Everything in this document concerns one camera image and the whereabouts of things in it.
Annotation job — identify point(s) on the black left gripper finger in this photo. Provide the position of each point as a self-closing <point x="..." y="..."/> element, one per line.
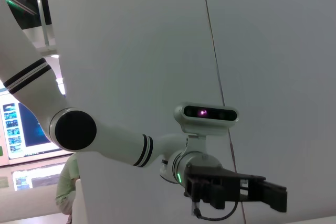
<point x="252" y="177"/>
<point x="273" y="195"/>

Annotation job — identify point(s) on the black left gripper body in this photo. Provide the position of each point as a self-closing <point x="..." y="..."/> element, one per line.
<point x="210" y="184"/>

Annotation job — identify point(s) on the person in green shirt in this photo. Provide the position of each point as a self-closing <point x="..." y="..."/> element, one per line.
<point x="67" y="179"/>

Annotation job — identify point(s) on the bright display screen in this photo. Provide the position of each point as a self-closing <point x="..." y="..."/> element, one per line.
<point x="29" y="127"/>

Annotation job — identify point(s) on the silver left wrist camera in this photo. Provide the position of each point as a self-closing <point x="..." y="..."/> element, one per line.
<point x="204" y="127"/>

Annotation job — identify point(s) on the white metal pole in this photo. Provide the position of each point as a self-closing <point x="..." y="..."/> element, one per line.
<point x="43" y="11"/>

